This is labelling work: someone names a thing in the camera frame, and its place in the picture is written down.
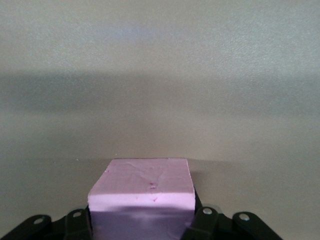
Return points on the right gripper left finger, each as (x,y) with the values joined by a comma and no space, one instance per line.
(62,227)

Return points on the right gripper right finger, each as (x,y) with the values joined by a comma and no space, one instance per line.
(212,222)

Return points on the pink foam cube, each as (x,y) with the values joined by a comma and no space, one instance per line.
(142,185)

